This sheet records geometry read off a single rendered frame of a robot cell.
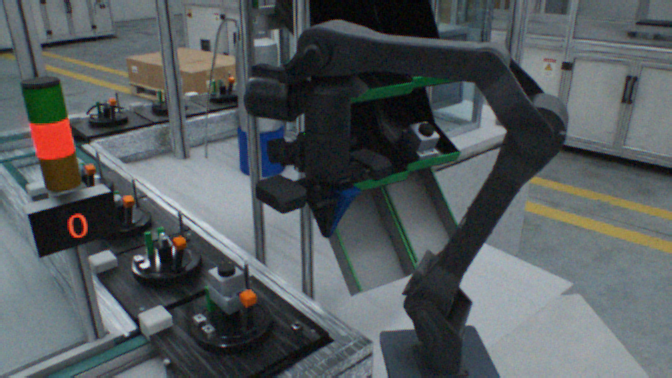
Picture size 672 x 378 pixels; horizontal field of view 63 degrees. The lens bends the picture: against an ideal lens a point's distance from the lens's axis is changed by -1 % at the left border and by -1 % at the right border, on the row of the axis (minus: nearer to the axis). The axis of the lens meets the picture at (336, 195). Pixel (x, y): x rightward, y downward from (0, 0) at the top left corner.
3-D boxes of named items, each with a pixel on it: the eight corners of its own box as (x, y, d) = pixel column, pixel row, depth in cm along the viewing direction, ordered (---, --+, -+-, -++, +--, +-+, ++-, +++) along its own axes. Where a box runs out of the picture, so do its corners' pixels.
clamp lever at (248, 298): (256, 329, 91) (257, 295, 87) (246, 334, 90) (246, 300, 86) (244, 316, 94) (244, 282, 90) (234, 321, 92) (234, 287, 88)
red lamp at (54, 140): (80, 153, 78) (73, 120, 76) (43, 162, 75) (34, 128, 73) (68, 144, 82) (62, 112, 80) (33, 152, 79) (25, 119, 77)
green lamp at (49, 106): (73, 119, 76) (65, 85, 74) (34, 127, 73) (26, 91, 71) (61, 112, 80) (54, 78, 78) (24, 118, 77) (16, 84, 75)
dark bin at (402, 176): (405, 180, 100) (418, 151, 95) (344, 196, 94) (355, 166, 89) (334, 87, 115) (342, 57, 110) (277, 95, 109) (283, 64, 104)
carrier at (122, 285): (249, 279, 113) (244, 225, 108) (137, 327, 99) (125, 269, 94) (193, 236, 130) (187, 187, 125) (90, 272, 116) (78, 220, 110)
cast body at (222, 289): (250, 305, 93) (248, 270, 90) (228, 315, 90) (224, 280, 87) (225, 283, 99) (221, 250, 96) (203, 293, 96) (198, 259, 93)
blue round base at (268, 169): (294, 169, 190) (293, 128, 184) (256, 181, 181) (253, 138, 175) (268, 157, 201) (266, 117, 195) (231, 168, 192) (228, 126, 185)
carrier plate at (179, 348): (329, 341, 96) (329, 331, 95) (207, 410, 82) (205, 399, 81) (253, 282, 112) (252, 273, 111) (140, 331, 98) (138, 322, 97)
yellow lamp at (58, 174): (86, 185, 80) (80, 154, 78) (51, 194, 77) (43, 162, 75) (75, 175, 84) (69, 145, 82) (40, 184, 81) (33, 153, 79)
